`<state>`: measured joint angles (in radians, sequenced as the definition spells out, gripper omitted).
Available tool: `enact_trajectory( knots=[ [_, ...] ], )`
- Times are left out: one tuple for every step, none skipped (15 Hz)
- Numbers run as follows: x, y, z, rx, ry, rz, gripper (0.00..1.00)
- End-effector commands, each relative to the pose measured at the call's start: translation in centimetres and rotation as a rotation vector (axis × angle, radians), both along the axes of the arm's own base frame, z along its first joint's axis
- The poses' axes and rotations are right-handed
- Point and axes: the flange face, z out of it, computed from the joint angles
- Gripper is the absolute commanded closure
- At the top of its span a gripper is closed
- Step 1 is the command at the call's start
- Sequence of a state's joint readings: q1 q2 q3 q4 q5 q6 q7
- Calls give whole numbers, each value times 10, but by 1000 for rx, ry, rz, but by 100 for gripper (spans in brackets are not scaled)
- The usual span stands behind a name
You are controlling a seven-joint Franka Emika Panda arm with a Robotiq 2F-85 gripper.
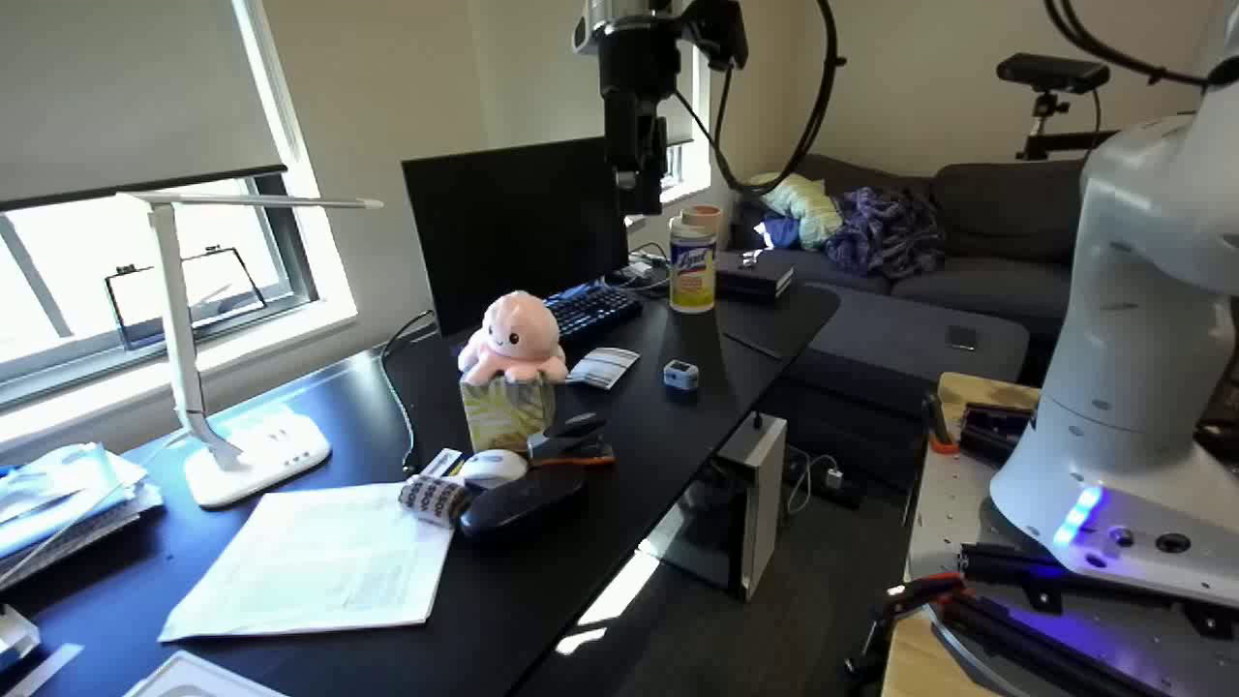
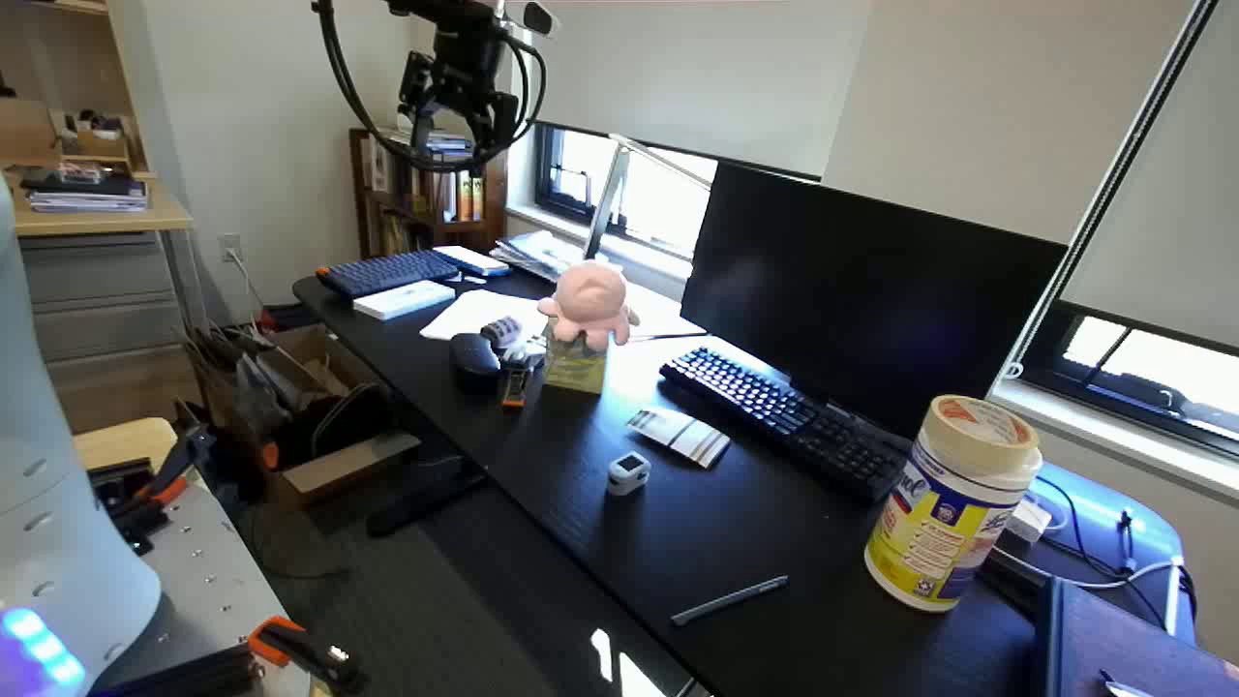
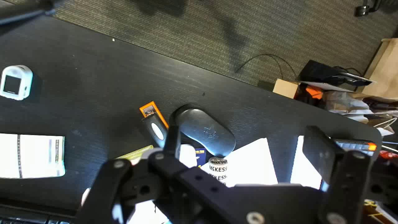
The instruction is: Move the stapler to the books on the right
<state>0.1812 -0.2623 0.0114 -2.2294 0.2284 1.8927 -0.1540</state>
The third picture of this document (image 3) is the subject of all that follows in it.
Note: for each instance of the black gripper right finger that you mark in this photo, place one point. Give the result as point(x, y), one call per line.
point(324, 154)

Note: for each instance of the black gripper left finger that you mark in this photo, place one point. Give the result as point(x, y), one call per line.
point(174, 141)

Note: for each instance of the black computer mouse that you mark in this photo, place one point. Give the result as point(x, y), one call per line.
point(201, 126)

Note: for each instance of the yellow sticky note pad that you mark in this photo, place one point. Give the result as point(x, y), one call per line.
point(139, 155)

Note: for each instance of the white paper sheets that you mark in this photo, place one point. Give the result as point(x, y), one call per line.
point(253, 165)

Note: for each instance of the brown cardboard box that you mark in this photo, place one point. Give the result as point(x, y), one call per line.
point(285, 89)

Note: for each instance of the white folded paper card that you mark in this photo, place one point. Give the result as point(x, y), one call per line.
point(32, 156)

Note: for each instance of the small white square device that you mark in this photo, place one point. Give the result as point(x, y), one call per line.
point(17, 83)

